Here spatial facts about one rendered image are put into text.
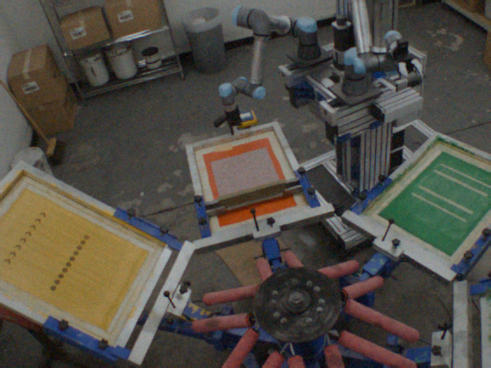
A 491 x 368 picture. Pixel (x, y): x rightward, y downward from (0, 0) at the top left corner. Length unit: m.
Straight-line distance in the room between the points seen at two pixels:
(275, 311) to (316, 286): 0.16
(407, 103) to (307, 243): 1.33
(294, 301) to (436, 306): 1.72
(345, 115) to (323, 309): 1.29
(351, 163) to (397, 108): 0.76
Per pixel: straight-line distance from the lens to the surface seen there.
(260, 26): 2.51
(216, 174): 2.61
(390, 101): 2.65
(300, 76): 2.91
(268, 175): 2.54
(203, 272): 3.38
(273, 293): 1.61
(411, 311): 3.12
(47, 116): 5.31
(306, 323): 1.56
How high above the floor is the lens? 2.67
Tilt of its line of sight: 43 degrees down
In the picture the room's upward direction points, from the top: 12 degrees counter-clockwise
